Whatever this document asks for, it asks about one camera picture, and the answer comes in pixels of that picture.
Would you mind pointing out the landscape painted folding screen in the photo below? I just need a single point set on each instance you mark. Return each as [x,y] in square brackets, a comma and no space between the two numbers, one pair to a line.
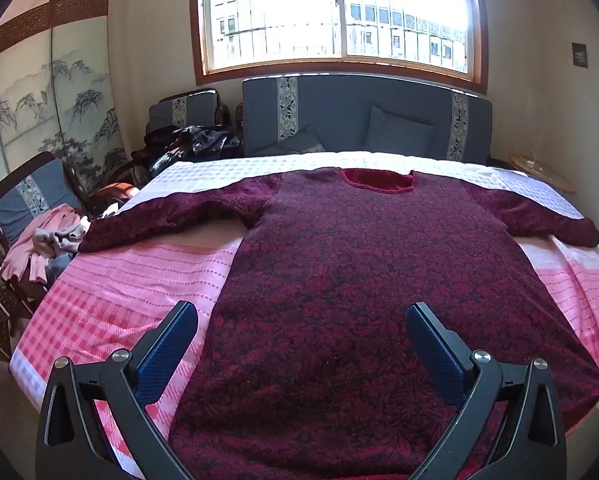
[79,85]

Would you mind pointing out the grey cushioned wooden armchair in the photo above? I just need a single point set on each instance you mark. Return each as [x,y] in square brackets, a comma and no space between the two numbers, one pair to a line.
[24,195]
[194,107]

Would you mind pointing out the grey blue sofa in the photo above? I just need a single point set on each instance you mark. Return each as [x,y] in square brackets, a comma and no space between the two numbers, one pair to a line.
[339,105]

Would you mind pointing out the orange cloth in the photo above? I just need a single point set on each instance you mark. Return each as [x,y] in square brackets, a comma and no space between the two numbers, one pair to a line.
[119,192]

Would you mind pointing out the pink white checked blanket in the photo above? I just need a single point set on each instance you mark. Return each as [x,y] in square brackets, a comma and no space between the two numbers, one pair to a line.
[129,280]

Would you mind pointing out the dark shiny cloth heap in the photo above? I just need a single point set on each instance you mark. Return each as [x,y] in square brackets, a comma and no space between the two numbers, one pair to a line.
[199,142]

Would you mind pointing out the dark red patterned sweater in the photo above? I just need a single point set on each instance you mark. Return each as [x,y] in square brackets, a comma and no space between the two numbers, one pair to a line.
[329,285]

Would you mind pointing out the wooden framed window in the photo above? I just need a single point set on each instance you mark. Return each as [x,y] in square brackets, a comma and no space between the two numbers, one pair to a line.
[279,10]

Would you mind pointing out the large grey blue cushion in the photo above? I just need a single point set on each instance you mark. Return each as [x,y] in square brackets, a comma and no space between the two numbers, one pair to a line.
[397,132]

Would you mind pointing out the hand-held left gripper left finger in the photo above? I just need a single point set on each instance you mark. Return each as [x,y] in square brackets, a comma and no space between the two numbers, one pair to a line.
[167,355]

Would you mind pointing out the dark wall switch plate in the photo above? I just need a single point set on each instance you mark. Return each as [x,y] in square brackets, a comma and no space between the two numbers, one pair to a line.
[580,55]

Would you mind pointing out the small grey blue cushion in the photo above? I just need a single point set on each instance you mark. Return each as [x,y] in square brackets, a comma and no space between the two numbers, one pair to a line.
[299,142]

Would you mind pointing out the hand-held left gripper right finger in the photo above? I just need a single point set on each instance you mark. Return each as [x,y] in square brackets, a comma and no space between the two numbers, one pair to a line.
[437,355]

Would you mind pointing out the pile of pink clothes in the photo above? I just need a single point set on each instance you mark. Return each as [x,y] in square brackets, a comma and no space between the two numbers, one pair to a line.
[34,245]

